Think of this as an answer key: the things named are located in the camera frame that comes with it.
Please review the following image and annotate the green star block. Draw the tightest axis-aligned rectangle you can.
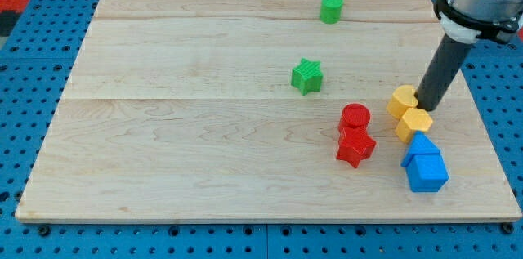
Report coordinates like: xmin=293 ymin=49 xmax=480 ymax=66
xmin=291 ymin=57 xmax=323 ymax=96

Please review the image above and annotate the blue triangle block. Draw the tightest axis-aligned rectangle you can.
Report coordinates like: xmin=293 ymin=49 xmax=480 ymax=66
xmin=400 ymin=131 xmax=441 ymax=167

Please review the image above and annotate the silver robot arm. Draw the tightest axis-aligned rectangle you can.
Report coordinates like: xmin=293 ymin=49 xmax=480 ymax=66
xmin=415 ymin=0 xmax=522 ymax=111

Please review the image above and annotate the red star block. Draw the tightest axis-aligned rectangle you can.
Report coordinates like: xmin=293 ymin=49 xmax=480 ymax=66
xmin=336 ymin=127 xmax=377 ymax=168

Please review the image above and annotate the yellow heart block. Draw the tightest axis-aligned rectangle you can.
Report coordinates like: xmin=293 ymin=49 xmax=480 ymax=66
xmin=386 ymin=85 xmax=418 ymax=119

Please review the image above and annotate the yellow hexagon block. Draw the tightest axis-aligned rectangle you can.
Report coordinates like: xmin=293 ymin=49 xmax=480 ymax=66
xmin=395 ymin=108 xmax=433 ymax=144

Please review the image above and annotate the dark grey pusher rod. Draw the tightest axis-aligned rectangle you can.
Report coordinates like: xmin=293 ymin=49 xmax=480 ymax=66
xmin=415 ymin=34 xmax=472 ymax=111

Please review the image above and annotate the blue cube block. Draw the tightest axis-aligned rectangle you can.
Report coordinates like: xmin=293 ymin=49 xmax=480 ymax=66
xmin=406 ymin=154 xmax=449 ymax=192

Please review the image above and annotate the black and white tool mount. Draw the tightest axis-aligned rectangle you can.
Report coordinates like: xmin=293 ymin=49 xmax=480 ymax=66
xmin=433 ymin=0 xmax=521 ymax=44

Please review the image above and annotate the wooden board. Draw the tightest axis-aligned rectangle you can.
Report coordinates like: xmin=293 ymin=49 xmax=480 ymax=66
xmin=16 ymin=0 xmax=521 ymax=224

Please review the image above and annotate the green cylinder block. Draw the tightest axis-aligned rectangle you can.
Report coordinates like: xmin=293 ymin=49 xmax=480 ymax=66
xmin=320 ymin=0 xmax=344 ymax=24

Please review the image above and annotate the red cylinder block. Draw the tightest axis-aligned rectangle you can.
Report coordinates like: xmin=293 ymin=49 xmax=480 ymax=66
xmin=338 ymin=103 xmax=371 ymax=131

